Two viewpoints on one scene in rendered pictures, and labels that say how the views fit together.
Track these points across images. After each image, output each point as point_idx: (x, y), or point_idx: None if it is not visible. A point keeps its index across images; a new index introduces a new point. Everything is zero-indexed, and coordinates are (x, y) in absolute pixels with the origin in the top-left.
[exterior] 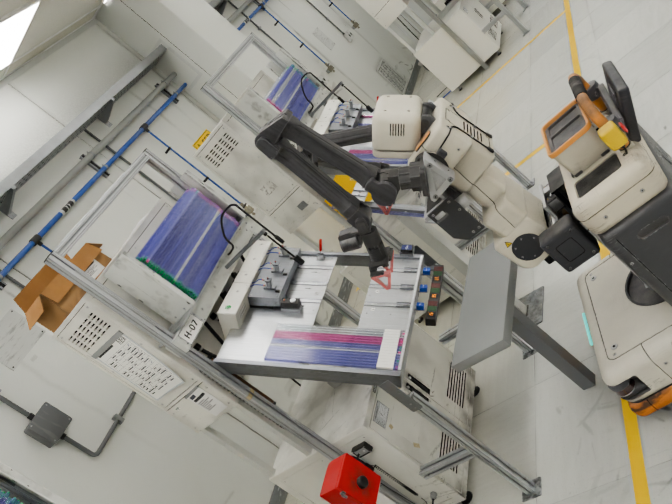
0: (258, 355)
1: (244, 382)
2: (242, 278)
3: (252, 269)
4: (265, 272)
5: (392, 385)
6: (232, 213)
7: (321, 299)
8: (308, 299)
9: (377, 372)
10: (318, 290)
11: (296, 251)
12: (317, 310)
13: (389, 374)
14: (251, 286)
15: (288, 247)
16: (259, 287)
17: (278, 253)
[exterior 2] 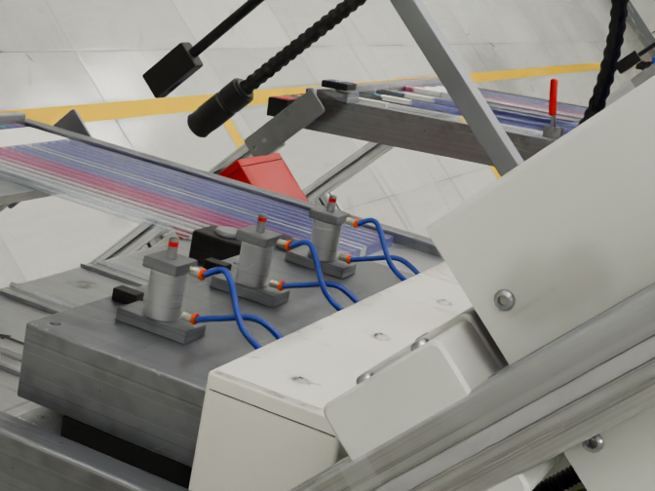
0: (410, 257)
1: None
2: (465, 297)
3: (401, 305)
4: (322, 312)
5: (63, 122)
6: (564, 254)
7: (83, 264)
8: (137, 284)
9: (77, 134)
10: (65, 288)
11: (69, 316)
12: (129, 254)
13: (52, 126)
14: (417, 274)
15: (102, 350)
16: (373, 283)
17: (195, 349)
